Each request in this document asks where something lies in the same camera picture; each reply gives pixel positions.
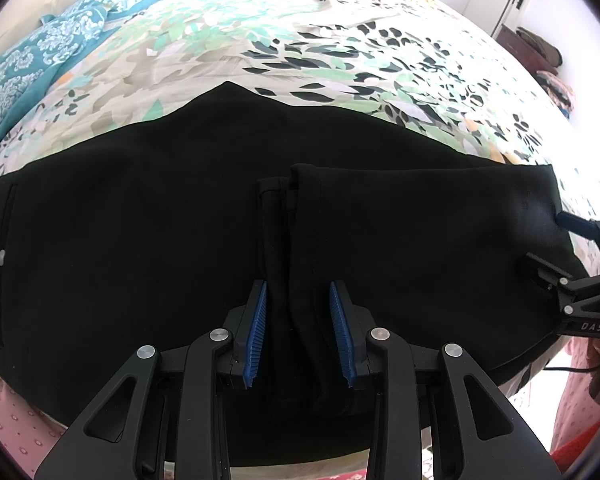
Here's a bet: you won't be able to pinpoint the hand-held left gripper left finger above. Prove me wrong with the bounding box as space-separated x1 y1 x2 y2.
34 280 269 480

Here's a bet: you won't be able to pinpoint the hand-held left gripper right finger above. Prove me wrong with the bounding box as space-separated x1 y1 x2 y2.
328 280 565 480

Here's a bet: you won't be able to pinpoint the black pants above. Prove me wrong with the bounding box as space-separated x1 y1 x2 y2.
0 80 583 466

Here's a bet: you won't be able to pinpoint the pink dotted cloth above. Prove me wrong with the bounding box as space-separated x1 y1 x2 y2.
550 335 600 458
0 372 81 480

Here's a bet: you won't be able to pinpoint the olive green bag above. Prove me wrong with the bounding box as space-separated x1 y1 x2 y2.
516 27 563 67

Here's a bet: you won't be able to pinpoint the dark wooden cabinet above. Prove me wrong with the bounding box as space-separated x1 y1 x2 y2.
495 24 556 78

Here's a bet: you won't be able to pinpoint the floral bedsheet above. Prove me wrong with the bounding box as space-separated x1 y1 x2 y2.
0 0 600 396

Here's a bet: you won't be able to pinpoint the large teal patterned pillow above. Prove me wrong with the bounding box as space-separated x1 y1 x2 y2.
0 2 106 171

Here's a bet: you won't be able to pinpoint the cream headboard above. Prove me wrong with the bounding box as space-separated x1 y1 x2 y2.
0 0 146 68

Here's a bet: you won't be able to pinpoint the black cable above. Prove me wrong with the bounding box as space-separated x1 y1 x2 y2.
544 360 600 377

